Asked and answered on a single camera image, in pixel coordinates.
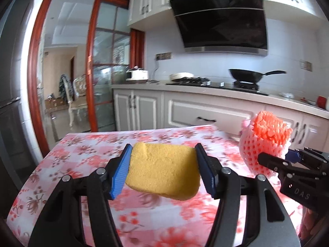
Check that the white packet on counter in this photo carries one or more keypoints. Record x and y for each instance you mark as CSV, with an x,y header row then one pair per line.
x,y
287,95

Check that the floral pink tablecloth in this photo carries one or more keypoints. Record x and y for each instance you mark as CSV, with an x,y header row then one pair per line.
x,y
65,201

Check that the black range hood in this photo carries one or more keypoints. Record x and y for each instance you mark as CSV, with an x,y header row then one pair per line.
x,y
222,25

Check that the tall pink foam fruit net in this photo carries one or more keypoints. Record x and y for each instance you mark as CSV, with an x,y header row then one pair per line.
x,y
265,133

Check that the white rice cooker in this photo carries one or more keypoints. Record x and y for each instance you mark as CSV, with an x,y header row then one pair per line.
x,y
137,75

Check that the black gas stove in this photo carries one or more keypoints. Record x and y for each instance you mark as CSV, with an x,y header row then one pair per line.
x,y
205,82

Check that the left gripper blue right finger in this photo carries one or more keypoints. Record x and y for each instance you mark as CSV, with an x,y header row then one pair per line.
x,y
208,170

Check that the wall power outlet left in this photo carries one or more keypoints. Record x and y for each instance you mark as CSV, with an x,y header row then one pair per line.
x,y
164,56

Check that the wall power outlet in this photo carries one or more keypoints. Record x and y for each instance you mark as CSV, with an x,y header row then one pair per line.
x,y
164,56
305,65

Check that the wall power outlet right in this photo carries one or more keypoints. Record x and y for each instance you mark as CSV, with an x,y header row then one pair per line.
x,y
305,65

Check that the red cup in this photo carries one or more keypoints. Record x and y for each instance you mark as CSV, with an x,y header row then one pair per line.
x,y
321,102

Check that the yellow sponge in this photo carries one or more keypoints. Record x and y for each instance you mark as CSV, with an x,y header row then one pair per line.
x,y
166,170

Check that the white dining chair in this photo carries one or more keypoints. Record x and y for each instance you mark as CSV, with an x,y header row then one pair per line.
x,y
73,94

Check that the lower kitchen cabinets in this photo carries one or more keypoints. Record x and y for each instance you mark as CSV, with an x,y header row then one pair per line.
x,y
151,106

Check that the white electric griddle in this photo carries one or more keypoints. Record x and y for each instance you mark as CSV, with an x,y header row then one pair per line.
x,y
180,75

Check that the person's right hand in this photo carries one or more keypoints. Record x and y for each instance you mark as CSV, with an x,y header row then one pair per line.
x,y
311,224

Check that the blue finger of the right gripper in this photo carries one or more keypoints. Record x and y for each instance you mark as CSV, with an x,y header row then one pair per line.
x,y
275,164
293,156

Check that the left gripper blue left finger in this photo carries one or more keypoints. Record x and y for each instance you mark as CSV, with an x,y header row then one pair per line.
x,y
119,172

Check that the black wok pan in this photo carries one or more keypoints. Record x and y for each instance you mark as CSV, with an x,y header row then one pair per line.
x,y
252,76

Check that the wooden sliding glass door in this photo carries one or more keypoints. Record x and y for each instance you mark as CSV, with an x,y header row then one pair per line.
x,y
75,38

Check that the dark refrigerator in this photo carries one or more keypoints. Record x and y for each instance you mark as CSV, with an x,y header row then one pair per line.
x,y
15,154

